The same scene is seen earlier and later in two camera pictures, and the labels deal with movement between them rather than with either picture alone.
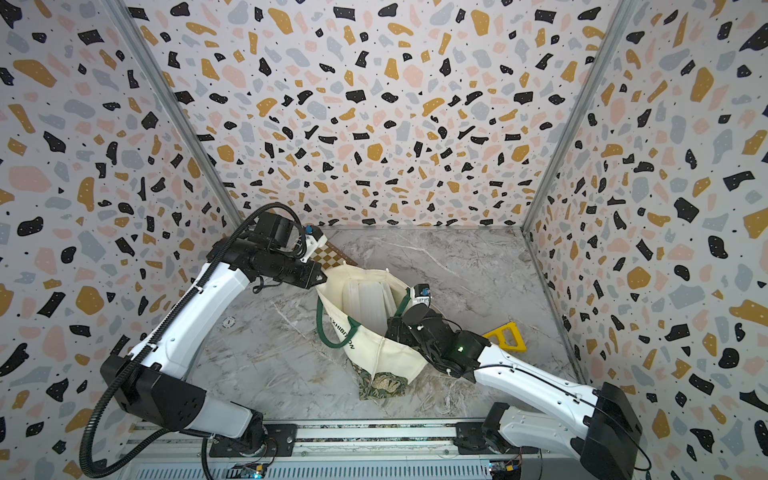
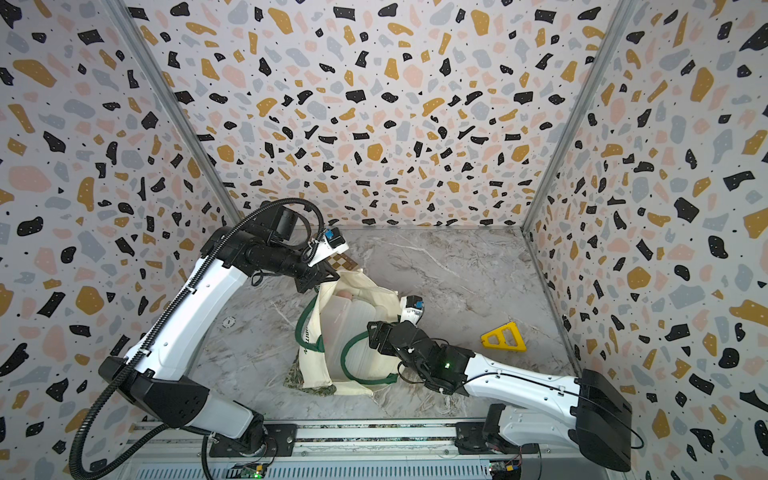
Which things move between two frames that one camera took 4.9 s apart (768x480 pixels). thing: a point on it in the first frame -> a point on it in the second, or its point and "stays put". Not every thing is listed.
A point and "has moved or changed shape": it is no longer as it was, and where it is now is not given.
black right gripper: [393, 328] -> [385, 328]
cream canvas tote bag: [361, 302] has moved or changed shape
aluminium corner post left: [155, 72] stays put
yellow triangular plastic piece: [520, 346] stays put
